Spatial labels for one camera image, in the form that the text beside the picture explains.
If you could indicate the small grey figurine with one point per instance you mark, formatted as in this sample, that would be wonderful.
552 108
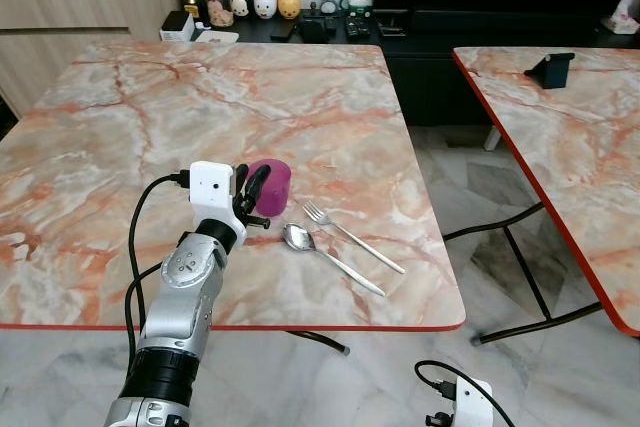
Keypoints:
328 7

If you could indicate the light wooden cabinet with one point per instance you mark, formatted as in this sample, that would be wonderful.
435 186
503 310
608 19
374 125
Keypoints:
70 17

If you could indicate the black soundbar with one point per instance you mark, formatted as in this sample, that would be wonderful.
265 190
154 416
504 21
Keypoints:
500 20

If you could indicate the black metal table leg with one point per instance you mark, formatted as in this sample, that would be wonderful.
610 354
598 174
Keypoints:
325 340

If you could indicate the yellow round figure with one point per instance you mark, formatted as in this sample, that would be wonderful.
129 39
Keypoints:
289 3

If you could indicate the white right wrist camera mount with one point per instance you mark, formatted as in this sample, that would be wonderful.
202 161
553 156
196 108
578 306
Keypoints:
472 402

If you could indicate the silver metal fork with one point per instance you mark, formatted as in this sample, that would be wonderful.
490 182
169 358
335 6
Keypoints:
350 235

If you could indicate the pink tissue box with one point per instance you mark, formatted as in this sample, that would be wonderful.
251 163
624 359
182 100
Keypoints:
625 17

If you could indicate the black and white round figure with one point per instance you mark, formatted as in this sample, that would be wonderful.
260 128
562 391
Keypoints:
242 3

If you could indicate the black phone stand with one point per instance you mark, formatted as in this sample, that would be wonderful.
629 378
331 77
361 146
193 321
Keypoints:
552 71

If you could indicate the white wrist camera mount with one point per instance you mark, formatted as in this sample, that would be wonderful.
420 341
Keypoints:
472 402
210 185

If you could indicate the small white box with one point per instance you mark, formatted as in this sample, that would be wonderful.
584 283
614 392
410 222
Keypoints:
176 27

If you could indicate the silver metal spoon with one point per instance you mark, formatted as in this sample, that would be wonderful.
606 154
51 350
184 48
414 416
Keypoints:
297 237

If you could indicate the red-lidded glass jar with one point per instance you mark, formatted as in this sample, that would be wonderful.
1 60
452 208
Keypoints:
218 5

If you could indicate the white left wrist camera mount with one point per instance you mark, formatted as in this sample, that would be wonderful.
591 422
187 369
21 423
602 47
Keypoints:
210 185

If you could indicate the purple plastic cup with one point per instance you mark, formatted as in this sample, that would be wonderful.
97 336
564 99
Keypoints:
278 187

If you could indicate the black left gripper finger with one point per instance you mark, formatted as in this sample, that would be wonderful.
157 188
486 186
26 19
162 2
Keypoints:
241 182
259 187

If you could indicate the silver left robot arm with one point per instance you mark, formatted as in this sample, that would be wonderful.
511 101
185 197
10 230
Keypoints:
185 287

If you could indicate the black folding table leg frame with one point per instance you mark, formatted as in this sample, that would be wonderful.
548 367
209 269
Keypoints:
525 277

